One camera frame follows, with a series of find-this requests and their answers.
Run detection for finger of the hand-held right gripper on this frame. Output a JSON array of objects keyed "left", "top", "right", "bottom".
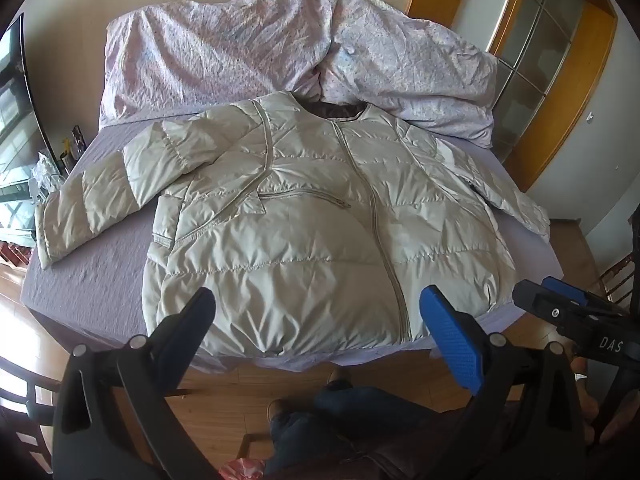
[
  {"left": 512, "top": 280, "right": 592, "bottom": 335},
  {"left": 542, "top": 275, "right": 626, "bottom": 317}
]

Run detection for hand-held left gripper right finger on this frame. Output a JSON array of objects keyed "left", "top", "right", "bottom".
[{"left": 419, "top": 284, "right": 588, "bottom": 480}]

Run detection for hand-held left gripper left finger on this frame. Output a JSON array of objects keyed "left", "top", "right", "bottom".
[{"left": 51, "top": 286, "right": 236, "bottom": 480}]

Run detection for beige puffer jacket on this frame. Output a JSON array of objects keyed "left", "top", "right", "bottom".
[{"left": 35, "top": 94, "right": 552, "bottom": 375}]

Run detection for person's right hand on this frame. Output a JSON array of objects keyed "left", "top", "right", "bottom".
[{"left": 569, "top": 355, "right": 602, "bottom": 447}]

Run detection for dark wooden chair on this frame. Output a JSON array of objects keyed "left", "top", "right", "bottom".
[
  {"left": 0, "top": 354, "right": 68, "bottom": 463},
  {"left": 590, "top": 210, "right": 640, "bottom": 313}
]

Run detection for bed with purple sheet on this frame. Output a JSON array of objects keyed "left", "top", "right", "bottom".
[{"left": 20, "top": 122, "right": 566, "bottom": 376}]

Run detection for brown shoe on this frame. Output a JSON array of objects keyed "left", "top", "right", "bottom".
[
  {"left": 326, "top": 367, "right": 352, "bottom": 392},
  {"left": 266, "top": 398, "right": 297, "bottom": 427}
]

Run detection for person's jeans legs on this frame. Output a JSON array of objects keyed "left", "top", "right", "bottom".
[{"left": 267, "top": 379, "right": 483, "bottom": 480}]

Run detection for wooden stool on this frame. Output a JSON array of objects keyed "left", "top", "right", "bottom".
[{"left": 239, "top": 431, "right": 275, "bottom": 480}]

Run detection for pink plastic bag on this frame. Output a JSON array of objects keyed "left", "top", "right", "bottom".
[{"left": 216, "top": 459, "right": 267, "bottom": 480}]

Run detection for clear plastic bag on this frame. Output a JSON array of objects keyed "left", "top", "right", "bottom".
[{"left": 29, "top": 154, "right": 67, "bottom": 197}]

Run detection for dark bottles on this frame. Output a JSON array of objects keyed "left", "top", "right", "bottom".
[{"left": 59, "top": 124, "right": 90, "bottom": 177}]

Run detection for wooden framed glass door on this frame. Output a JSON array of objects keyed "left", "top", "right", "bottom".
[{"left": 405, "top": 0, "right": 618, "bottom": 192}]

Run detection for pink floral duvet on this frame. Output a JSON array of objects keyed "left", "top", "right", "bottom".
[{"left": 98, "top": 0, "right": 500, "bottom": 150}]

